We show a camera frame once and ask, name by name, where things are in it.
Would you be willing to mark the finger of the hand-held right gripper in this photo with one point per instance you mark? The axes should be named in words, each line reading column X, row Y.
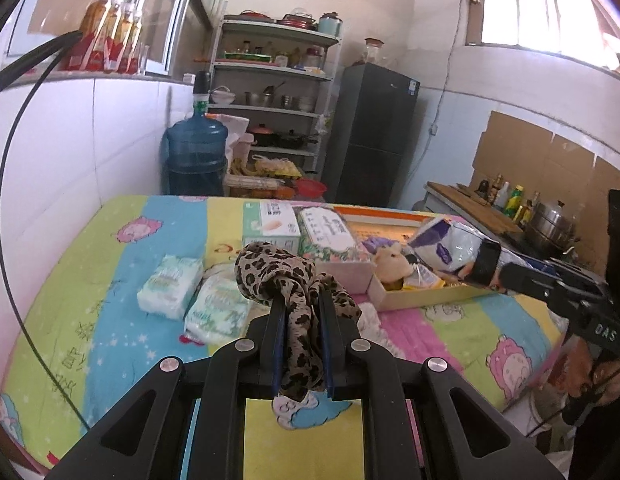
column 575, row 272
column 530, row 284

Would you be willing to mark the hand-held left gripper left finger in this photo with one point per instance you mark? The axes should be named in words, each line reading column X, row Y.
column 277, row 345

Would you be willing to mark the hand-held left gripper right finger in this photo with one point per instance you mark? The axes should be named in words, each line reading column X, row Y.
column 329, row 355

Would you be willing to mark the leopard print scarf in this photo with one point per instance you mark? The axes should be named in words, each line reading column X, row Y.
column 270, row 265

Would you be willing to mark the white packet with black band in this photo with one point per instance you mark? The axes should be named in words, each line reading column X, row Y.
column 455, row 245

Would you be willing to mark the orange cardboard box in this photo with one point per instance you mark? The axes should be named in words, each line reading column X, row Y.
column 430, row 296

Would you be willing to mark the beige plush toy pink dress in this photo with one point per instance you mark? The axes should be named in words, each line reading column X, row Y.
column 392, row 262

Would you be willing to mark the small blue white packet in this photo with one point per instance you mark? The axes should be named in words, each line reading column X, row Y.
column 375, row 245

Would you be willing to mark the white green tissue pack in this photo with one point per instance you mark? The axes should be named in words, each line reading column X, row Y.
column 169, row 285
column 217, row 307

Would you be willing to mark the person's right hand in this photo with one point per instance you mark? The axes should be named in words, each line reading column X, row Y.
column 582, row 370

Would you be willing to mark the steel steamer pot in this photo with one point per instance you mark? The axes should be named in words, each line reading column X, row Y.
column 552, row 230

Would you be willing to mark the cooking oil bottle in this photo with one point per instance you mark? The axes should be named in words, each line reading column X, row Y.
column 529, row 212

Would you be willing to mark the green bottle yellow cap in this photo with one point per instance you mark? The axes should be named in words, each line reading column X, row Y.
column 515, row 202

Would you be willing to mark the white plastic bottle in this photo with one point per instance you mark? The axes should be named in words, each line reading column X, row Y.
column 502, row 197

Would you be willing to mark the clear plastic bag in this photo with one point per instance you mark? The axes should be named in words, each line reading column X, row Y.
column 219, row 271

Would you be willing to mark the wooden cutting board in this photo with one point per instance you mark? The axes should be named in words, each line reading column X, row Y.
column 470, row 205

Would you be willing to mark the dark sauce bottle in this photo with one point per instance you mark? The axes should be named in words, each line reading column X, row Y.
column 483, row 190
column 497, row 185

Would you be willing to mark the cardboard sheet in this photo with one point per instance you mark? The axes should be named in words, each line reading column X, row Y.
column 530, row 160

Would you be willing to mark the green white mask box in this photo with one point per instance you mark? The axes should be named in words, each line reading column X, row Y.
column 270, row 222

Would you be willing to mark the grey kitchen counter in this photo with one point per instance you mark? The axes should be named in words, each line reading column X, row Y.
column 440, row 200

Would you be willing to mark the floral tissue box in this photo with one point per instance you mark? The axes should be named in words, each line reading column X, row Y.
column 325, row 230

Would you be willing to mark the red plastic basket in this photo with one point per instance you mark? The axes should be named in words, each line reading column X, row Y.
column 311, row 189

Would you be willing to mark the clear noodle container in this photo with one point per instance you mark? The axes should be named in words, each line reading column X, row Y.
column 252, row 182

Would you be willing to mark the colourful printed blanket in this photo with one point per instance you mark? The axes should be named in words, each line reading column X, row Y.
column 114, row 310

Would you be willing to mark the bagged egg tray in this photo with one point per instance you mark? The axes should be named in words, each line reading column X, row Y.
column 277, row 167

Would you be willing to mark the bananas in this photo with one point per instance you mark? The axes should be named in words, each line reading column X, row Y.
column 242, row 167

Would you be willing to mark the black wok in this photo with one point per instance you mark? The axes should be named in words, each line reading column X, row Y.
column 295, row 140

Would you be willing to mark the red cooking pot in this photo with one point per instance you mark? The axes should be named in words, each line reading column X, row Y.
column 261, row 135

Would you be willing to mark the blue water jug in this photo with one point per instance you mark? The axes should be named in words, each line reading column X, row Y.
column 197, row 150

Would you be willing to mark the white green flour sack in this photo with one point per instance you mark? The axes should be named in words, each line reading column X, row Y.
column 234, row 127

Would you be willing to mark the dark grey refrigerator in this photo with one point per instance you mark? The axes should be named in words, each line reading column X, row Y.
column 375, row 125

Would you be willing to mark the steel mixing bowl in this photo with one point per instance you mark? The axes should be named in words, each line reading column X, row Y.
column 260, row 99

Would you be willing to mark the stacked white bowls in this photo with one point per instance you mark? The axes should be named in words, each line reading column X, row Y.
column 222, row 96

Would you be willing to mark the high bright window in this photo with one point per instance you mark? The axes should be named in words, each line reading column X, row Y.
column 542, row 10

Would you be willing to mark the black water pump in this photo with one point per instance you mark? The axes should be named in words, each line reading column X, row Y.
column 200, row 87

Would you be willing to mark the grey metal shelf rack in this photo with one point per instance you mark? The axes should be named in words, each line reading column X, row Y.
column 275, row 67

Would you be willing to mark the glass jar with red lid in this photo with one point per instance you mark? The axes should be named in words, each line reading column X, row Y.
column 374, row 52

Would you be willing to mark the teal canister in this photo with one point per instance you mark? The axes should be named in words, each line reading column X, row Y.
column 330, row 25

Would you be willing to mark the stacked red pots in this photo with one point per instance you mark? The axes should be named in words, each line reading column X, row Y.
column 296, row 21

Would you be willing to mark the red pot lid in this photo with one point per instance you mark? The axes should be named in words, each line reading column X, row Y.
column 255, row 16

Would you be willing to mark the shrink-wrapped drink bottle pack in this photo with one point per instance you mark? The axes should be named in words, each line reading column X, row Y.
column 97, row 35

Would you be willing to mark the sliding window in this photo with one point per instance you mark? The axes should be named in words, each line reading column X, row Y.
column 157, row 5

